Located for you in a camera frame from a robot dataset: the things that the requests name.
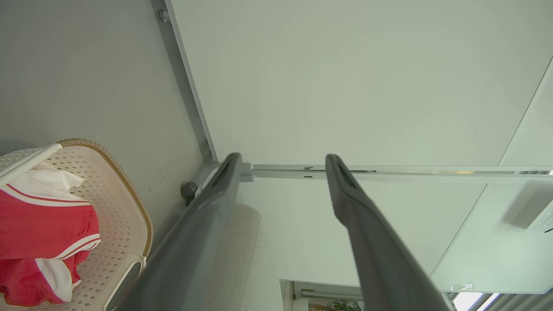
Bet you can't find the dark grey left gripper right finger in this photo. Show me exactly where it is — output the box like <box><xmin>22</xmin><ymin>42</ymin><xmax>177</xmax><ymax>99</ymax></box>
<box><xmin>325</xmin><ymin>154</ymin><xmax>456</xmax><ymax>311</ymax></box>

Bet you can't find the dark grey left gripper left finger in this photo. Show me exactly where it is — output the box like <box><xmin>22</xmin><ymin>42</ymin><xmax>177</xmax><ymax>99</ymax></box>
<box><xmin>118</xmin><ymin>152</ymin><xmax>243</xmax><ymax>311</ymax></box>

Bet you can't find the red and white garment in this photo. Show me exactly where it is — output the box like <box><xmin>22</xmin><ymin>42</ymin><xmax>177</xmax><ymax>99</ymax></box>
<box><xmin>0</xmin><ymin>162</ymin><xmax>102</xmax><ymax>307</ymax></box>

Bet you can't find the green potted plant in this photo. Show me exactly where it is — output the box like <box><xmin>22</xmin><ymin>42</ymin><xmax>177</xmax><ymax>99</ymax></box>
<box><xmin>326</xmin><ymin>300</ymin><xmax>363</xmax><ymax>311</ymax></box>

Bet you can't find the white perforated laundry basket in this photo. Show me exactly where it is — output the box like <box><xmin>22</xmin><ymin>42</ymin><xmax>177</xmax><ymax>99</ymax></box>
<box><xmin>0</xmin><ymin>139</ymin><xmax>154</xmax><ymax>311</ymax></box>

